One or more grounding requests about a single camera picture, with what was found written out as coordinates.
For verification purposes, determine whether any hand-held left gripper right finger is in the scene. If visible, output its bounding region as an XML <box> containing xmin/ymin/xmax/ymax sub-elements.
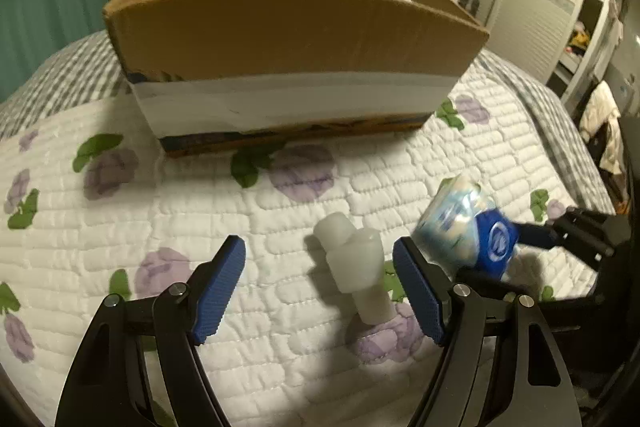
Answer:
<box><xmin>392</xmin><ymin>237</ymin><xmax>583</xmax><ymax>427</ymax></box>

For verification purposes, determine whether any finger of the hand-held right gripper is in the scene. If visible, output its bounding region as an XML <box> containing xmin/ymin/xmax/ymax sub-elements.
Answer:
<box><xmin>512</xmin><ymin>206</ymin><xmax>628</xmax><ymax>270</ymax></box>
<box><xmin>452</xmin><ymin>267</ymin><xmax>541</xmax><ymax>305</ymax></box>

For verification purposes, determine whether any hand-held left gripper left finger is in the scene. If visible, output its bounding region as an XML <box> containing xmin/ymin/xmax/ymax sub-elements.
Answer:
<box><xmin>54</xmin><ymin>234</ymin><xmax>247</xmax><ymax>427</ymax></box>

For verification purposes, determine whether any blue white tissue packet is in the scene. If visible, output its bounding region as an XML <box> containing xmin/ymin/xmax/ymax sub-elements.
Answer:
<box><xmin>411</xmin><ymin>174</ymin><xmax>522</xmax><ymax>282</ymax></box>

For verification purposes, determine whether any white plastic pipe fitting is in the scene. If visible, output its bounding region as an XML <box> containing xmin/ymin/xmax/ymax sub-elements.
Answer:
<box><xmin>312</xmin><ymin>213</ymin><xmax>396</xmax><ymax>324</ymax></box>

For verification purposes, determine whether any brown cardboard box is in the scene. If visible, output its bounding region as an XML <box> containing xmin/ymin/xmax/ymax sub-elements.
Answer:
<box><xmin>102</xmin><ymin>0</ymin><xmax>491</xmax><ymax>158</ymax></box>

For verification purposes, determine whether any white floral quilt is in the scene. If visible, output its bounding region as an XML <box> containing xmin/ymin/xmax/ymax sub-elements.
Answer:
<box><xmin>0</xmin><ymin>57</ymin><xmax>608</xmax><ymax>427</ymax></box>

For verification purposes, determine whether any chair with clothes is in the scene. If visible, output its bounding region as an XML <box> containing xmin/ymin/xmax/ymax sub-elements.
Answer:
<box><xmin>575</xmin><ymin>79</ymin><xmax>631</xmax><ymax>212</ymax></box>

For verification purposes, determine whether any white louvred wardrobe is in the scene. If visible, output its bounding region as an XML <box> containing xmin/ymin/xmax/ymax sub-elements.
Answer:
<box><xmin>472</xmin><ymin>0</ymin><xmax>626</xmax><ymax>108</ymax></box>

